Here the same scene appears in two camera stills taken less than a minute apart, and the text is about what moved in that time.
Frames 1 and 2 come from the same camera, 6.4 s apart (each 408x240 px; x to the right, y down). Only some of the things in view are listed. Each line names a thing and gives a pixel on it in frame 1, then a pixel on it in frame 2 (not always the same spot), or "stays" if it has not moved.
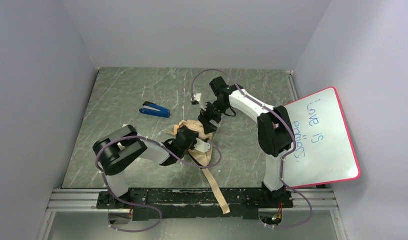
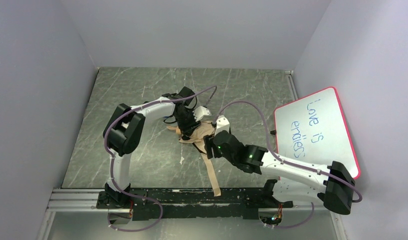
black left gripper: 189,139 to 186,125
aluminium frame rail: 85,201 stays
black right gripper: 208,118 to 210,148
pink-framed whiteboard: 324,151 stays
